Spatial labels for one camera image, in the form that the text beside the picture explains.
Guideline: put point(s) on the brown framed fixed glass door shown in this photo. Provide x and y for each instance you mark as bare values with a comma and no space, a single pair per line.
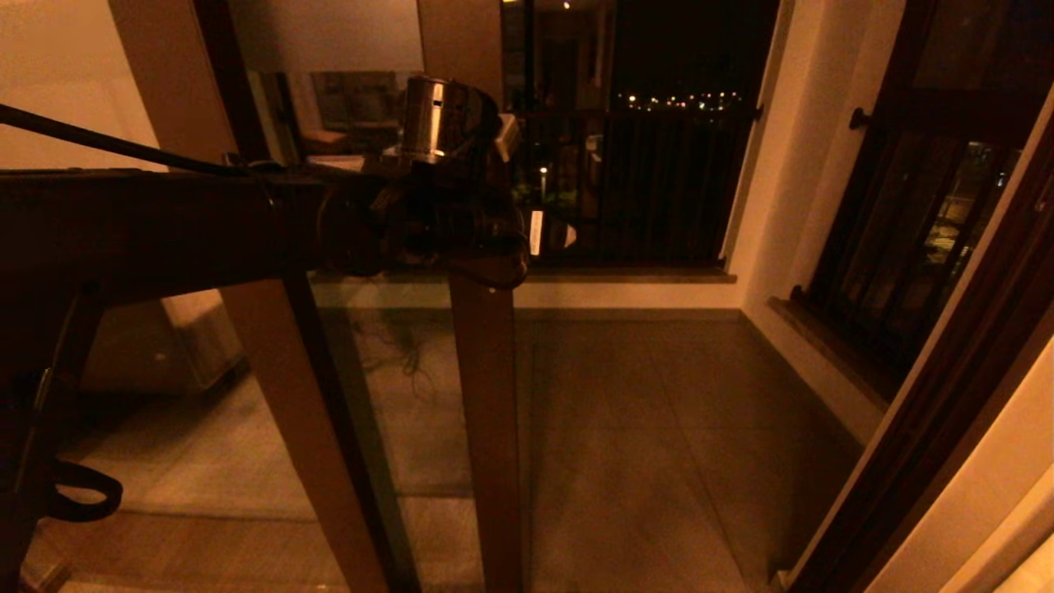
280,395

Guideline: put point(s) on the brown framed sliding glass door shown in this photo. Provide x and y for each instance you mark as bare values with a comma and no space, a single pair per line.
486,412

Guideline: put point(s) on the dark framed window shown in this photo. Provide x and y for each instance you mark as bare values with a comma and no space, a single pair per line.
947,49

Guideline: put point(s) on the black metal window grille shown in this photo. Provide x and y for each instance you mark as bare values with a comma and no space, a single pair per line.
858,119

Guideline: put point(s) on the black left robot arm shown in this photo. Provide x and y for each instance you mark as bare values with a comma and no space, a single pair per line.
165,222

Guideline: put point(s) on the stone window sill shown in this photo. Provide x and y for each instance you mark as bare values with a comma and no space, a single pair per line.
823,354

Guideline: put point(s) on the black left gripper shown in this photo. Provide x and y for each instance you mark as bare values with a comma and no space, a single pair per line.
494,226

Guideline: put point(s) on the black metal balcony railing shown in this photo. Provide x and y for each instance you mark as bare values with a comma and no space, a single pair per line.
650,189

